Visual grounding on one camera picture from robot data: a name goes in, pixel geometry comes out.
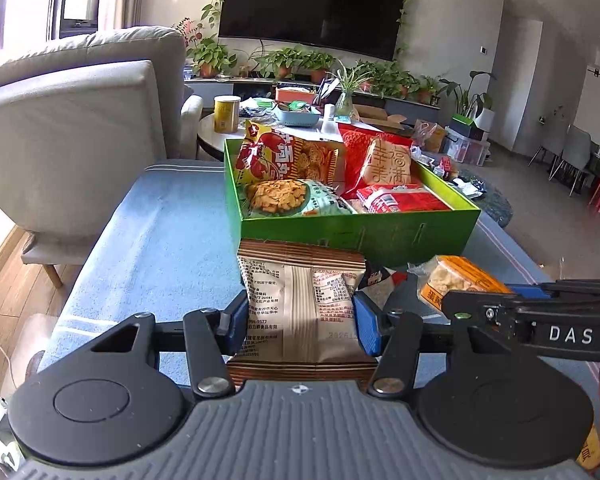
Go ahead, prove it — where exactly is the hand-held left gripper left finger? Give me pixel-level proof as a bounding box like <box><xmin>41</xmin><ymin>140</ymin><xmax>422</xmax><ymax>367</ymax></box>
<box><xmin>90</xmin><ymin>292</ymin><xmax>250</xmax><ymax>399</ymax></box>

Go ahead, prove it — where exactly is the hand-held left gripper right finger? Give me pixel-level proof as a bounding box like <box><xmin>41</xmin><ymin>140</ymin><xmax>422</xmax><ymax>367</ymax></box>
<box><xmin>354</xmin><ymin>291</ymin><xmax>454</xmax><ymax>397</ymax></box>

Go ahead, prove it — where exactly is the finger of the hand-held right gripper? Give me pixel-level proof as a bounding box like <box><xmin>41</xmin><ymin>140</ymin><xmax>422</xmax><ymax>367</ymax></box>
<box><xmin>509</xmin><ymin>280</ymin><xmax>600</xmax><ymax>297</ymax></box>
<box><xmin>440</xmin><ymin>290</ymin><xmax>519</xmax><ymax>335</ymax></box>

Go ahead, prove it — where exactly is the orange snack packet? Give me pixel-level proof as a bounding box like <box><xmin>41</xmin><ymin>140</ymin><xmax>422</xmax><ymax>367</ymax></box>
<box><xmin>417</xmin><ymin>254</ymin><xmax>514</xmax><ymax>319</ymax></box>

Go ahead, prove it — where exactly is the brown striped beige packet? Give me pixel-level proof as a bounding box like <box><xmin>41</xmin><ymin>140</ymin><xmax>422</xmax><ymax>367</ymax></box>
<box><xmin>226</xmin><ymin>238</ymin><xmax>382</xmax><ymax>392</ymax></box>

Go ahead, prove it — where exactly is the green cardboard box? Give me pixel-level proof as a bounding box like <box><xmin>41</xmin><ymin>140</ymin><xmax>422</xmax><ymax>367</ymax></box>
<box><xmin>223</xmin><ymin>137</ymin><xmax>482</xmax><ymax>269</ymax></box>

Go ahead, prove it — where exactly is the red strawberry biscuit packet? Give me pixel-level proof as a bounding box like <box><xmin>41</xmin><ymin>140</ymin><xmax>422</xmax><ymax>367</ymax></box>
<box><xmin>337</xmin><ymin>122</ymin><xmax>429</xmax><ymax>199</ymax></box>

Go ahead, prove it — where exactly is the red yellow noodle snack packet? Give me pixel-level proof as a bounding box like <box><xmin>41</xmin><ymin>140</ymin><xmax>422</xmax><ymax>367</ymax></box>
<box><xmin>232</xmin><ymin>119</ymin><xmax>347</xmax><ymax>197</ymax></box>

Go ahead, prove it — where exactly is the small red white packet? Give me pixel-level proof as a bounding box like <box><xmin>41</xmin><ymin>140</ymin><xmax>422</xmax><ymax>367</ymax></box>
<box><xmin>361</xmin><ymin>261</ymin><xmax>409</xmax><ymax>312</ymax></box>

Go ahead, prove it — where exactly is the dark round rug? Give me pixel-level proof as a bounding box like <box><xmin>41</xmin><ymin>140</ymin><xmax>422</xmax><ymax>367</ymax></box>
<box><xmin>452</xmin><ymin>166</ymin><xmax>514</xmax><ymax>228</ymax></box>

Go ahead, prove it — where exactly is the grey dining chair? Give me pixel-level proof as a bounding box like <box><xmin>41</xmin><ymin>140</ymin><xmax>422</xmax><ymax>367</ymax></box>
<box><xmin>555</xmin><ymin>125</ymin><xmax>598</xmax><ymax>197</ymax></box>
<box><xmin>528</xmin><ymin>125</ymin><xmax>571</xmax><ymax>185</ymax></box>

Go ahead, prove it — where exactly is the red white wafer packet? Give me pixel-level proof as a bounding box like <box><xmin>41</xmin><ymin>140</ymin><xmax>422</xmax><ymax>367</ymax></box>
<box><xmin>354</xmin><ymin>183</ymin><xmax>454</xmax><ymax>215</ymax></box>

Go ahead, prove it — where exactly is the green chips packet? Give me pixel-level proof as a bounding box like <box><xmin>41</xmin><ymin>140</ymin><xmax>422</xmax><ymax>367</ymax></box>
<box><xmin>242</xmin><ymin>178</ymin><xmax>354</xmax><ymax>219</ymax></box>

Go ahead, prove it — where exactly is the clear storage box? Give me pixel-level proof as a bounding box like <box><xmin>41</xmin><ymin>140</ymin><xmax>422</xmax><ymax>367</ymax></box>
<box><xmin>444</xmin><ymin>125</ymin><xmax>492</xmax><ymax>167</ymax></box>

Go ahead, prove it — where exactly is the white round table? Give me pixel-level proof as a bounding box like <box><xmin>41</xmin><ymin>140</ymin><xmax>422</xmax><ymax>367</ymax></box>
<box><xmin>195</xmin><ymin>110</ymin><xmax>341</xmax><ymax>161</ymax></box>

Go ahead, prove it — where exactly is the open cardboard box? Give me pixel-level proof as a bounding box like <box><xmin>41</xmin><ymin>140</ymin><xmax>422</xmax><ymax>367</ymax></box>
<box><xmin>354</xmin><ymin>104</ymin><xmax>409</xmax><ymax>134</ymax></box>

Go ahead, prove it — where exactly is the tall leafy plant white pot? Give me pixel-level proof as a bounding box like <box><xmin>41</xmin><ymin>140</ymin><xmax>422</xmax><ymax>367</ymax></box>
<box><xmin>439</xmin><ymin>70</ymin><xmax>497</xmax><ymax>132</ymax></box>

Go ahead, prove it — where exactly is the yellow can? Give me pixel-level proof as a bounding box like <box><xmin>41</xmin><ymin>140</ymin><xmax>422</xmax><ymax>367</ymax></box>
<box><xmin>213</xmin><ymin>95</ymin><xmax>242</xmax><ymax>135</ymax></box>

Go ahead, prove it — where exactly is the blue plastic basket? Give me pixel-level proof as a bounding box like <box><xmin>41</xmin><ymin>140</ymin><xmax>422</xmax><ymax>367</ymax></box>
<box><xmin>272</xmin><ymin>105</ymin><xmax>323</xmax><ymax>129</ymax></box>

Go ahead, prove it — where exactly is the glass vase with spider plant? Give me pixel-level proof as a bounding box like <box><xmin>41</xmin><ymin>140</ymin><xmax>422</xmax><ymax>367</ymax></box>
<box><xmin>326</xmin><ymin>60</ymin><xmax>376</xmax><ymax>118</ymax></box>

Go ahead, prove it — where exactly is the small potted plant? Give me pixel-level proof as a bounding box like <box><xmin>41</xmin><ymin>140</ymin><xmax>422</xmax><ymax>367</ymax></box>
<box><xmin>417</xmin><ymin>74</ymin><xmax>442</xmax><ymax>107</ymax></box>

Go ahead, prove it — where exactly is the orange plastic basket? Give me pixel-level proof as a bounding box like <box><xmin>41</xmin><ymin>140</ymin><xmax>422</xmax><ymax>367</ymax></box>
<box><xmin>274</xmin><ymin>86</ymin><xmax>317</xmax><ymax>104</ymax></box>

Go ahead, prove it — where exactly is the grey television cabinet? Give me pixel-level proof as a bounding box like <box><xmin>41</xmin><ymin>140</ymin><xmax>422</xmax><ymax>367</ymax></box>
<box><xmin>184</xmin><ymin>76</ymin><xmax>442</xmax><ymax>112</ymax></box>

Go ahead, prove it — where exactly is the row of green potted plants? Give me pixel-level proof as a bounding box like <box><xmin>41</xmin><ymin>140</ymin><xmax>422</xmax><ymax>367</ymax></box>
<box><xmin>354</xmin><ymin>59</ymin><xmax>422</xmax><ymax>100</ymax></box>

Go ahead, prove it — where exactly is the grey sofa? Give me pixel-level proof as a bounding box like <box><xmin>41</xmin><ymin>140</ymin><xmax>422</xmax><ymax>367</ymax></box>
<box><xmin>0</xmin><ymin>25</ymin><xmax>204</xmax><ymax>282</ymax></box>

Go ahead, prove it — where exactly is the leafy potted plant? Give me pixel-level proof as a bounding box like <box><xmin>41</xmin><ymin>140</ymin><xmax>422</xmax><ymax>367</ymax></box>
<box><xmin>251</xmin><ymin>46</ymin><xmax>307</xmax><ymax>82</ymax></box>
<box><xmin>300</xmin><ymin>50</ymin><xmax>337</xmax><ymax>85</ymax></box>

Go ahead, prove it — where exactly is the pothos plant in orange pot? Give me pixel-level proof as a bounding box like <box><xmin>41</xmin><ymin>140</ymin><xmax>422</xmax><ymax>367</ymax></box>
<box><xmin>186</xmin><ymin>35</ymin><xmax>237</xmax><ymax>79</ymax></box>

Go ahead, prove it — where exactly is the red berry decoration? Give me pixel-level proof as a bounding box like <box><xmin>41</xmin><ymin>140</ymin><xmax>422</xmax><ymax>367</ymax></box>
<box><xmin>171</xmin><ymin>16</ymin><xmax>207</xmax><ymax>52</ymax></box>

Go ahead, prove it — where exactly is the black wall television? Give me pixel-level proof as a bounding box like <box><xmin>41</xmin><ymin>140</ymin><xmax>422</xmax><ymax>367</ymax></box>
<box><xmin>218</xmin><ymin>0</ymin><xmax>410</xmax><ymax>62</ymax></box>

